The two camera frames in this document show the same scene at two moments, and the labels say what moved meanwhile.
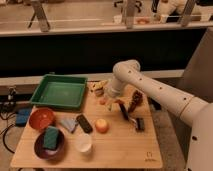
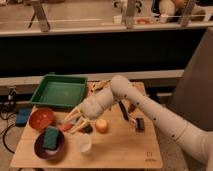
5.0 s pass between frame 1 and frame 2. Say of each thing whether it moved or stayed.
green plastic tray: stayed
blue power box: stayed
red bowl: stayed
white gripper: moved
